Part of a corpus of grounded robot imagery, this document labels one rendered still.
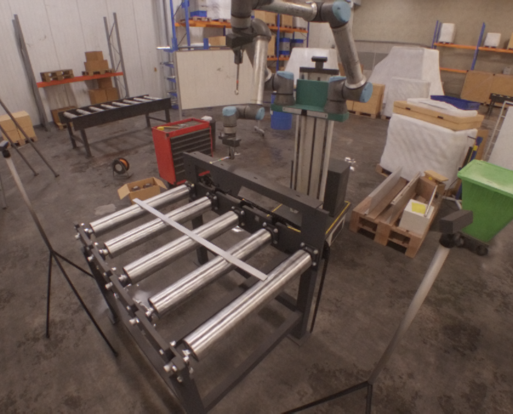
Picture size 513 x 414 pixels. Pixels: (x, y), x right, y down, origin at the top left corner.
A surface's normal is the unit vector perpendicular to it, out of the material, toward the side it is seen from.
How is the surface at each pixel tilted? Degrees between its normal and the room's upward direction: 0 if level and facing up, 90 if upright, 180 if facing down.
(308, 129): 90
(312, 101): 90
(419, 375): 0
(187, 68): 90
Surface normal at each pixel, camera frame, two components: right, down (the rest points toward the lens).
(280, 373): 0.00, -0.85
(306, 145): -0.58, 0.43
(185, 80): 0.37, 0.48
